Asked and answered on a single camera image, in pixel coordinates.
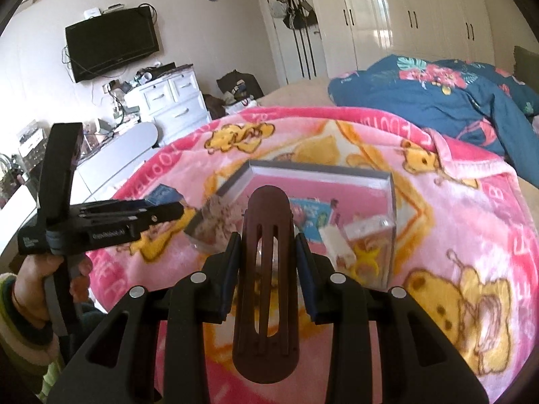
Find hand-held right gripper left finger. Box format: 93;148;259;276
46;231;243;404

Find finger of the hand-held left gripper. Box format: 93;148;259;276
79;200;148;214
82;202;185;227

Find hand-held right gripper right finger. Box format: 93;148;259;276
294;232;491;404

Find small blue box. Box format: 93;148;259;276
145;184;186;209

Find white card earring packet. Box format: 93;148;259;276
343;214;395;262

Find brown plastic hair clip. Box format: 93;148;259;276
232;186;300;384

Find grey cardboard box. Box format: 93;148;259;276
185;160;397;291

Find person's left forearm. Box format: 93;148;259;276
0;273;64;390

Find person's left hand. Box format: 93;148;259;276
12;255;94;321

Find floral fabric scrunchie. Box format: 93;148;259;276
196;200;245;247

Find white oval table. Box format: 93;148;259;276
0;122;160;262

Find pink book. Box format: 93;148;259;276
211;177;390;253

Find white drawer dresser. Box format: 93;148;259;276
124;65;212;135

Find clutter on dresser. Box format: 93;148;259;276
108;63;178;93

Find black bag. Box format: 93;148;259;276
216;71;265;102

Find pink bear print blanket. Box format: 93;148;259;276
86;106;536;404

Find beige bed sheet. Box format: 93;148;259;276
255;78;338;111

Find white door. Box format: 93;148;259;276
263;0;329;86

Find blue floral quilt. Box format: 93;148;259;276
327;54;539;190

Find hanging bags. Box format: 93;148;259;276
271;0;319;31

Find white wardrobe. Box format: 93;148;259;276
303;0;496;80

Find green pillow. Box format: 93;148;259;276
511;46;539;90

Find yellow plastic hair ring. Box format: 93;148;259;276
351;248;386;279

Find black wall television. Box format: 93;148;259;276
65;6;160;83

